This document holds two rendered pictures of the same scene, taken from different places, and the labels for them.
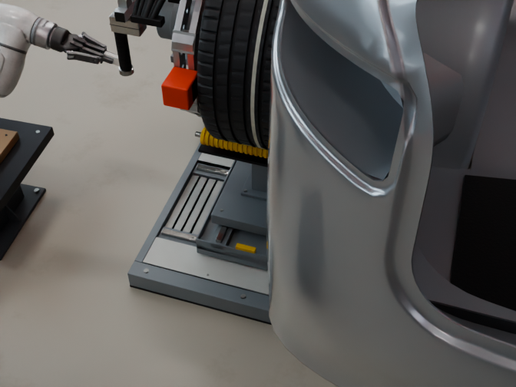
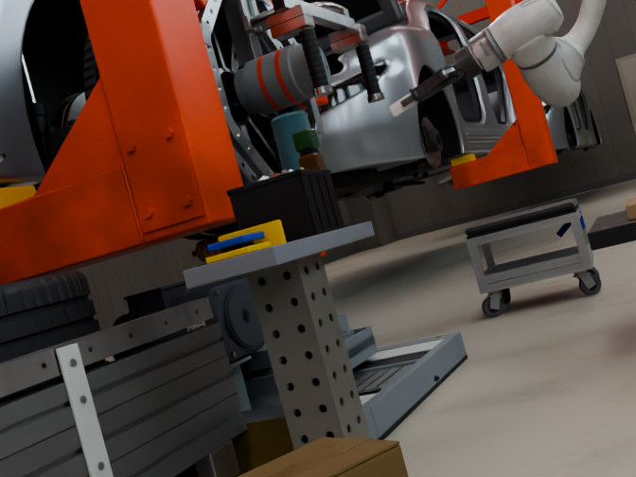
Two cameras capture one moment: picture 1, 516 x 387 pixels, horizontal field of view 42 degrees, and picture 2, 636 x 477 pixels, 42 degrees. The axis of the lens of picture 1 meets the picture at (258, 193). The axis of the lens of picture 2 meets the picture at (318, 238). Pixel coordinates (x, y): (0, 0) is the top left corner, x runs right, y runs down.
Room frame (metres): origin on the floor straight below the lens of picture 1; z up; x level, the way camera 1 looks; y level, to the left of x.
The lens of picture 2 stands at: (3.81, 0.47, 0.44)
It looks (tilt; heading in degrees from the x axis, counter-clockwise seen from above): 0 degrees down; 188
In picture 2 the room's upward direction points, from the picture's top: 15 degrees counter-clockwise
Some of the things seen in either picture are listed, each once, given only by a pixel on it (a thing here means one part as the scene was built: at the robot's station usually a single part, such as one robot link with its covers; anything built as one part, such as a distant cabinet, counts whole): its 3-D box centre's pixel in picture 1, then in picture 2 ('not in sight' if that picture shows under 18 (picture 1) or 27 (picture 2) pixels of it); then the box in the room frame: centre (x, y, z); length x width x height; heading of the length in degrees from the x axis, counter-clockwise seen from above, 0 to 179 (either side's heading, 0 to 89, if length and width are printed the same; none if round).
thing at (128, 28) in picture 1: (127, 21); (348, 38); (1.64, 0.37, 0.93); 0.09 x 0.05 x 0.05; 73
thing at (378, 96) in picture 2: (123, 50); (368, 71); (1.65, 0.40, 0.83); 0.04 x 0.04 x 0.16
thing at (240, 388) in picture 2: not in sight; (178, 360); (1.95, -0.19, 0.26); 0.42 x 0.18 x 0.35; 73
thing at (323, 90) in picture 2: not in sight; (314, 61); (1.97, 0.30, 0.83); 0.04 x 0.04 x 0.16
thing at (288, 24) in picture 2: not in sight; (291, 22); (1.97, 0.27, 0.93); 0.09 x 0.05 x 0.05; 73
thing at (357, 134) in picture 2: not in sight; (375, 96); (-3.24, 0.23, 1.49); 4.95 x 1.86 x 1.59; 163
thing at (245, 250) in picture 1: (266, 207); (279, 372); (1.67, -0.03, 0.13); 0.50 x 0.36 x 0.10; 163
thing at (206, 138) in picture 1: (238, 143); not in sight; (1.60, 0.06, 0.51); 0.29 x 0.06 x 0.06; 73
